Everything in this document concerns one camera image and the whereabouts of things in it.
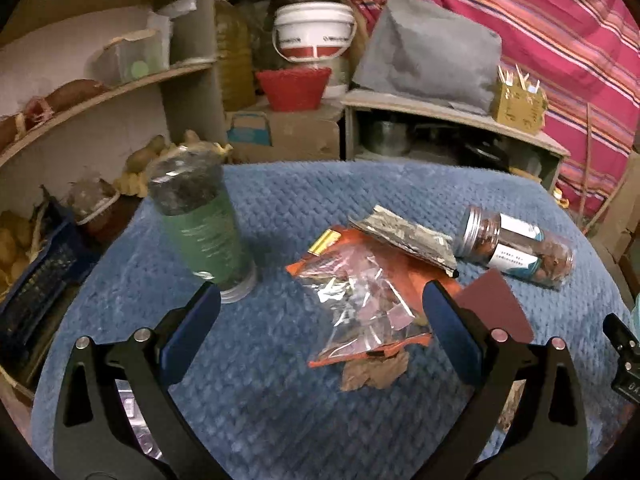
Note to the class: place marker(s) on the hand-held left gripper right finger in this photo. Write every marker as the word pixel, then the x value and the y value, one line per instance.
pixel 452 335

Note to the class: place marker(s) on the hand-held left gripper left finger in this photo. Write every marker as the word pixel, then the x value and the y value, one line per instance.
pixel 192 332

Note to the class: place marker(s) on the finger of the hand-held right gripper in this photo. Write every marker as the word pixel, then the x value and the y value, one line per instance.
pixel 620 330

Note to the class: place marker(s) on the orange clear plastic packet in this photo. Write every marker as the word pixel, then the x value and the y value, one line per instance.
pixel 360 300

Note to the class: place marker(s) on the maroon card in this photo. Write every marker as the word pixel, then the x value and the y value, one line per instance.
pixel 495 300

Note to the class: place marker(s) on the brown crumpled paper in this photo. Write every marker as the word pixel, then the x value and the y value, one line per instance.
pixel 375 372

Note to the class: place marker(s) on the silver blister pack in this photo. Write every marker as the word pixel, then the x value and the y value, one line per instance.
pixel 137 420

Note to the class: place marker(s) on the green-labelled plastic jar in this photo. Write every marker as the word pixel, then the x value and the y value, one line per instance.
pixel 200 225

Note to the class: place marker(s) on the silver foil wrapper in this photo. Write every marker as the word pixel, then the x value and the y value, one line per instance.
pixel 405 237

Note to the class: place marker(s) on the clear jar with white label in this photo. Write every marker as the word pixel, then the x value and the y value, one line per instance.
pixel 520 250

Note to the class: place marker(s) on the blue knitted blanket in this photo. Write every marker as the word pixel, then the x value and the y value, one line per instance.
pixel 280 400

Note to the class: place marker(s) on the dark blue plastic crate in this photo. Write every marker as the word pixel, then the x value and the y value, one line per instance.
pixel 45 270

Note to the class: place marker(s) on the plastic tub with white rim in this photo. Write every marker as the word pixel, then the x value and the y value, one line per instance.
pixel 95 200

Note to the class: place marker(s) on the small wooden cabinet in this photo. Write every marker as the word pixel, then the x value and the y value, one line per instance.
pixel 450 120

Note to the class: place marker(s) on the yellow cardboard box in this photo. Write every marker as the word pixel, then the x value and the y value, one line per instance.
pixel 517 107

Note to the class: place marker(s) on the curved wooden shelf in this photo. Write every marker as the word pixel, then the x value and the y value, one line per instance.
pixel 100 95

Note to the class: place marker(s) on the red woven basket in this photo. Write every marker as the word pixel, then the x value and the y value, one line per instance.
pixel 295 90

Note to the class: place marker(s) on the sweet potatoes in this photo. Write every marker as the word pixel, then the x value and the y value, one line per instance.
pixel 75 95

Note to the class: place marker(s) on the large oil bottle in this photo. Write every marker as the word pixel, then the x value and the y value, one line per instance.
pixel 235 55

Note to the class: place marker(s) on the grey fabric bag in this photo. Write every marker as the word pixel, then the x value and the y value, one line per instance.
pixel 430 55

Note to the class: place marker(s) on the clear plastic container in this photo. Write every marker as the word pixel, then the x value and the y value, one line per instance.
pixel 130 57

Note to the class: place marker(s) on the striped red cloth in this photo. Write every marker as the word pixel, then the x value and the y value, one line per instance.
pixel 550 35

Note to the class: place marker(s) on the white plastic bucket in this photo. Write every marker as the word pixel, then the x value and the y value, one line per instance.
pixel 315 32

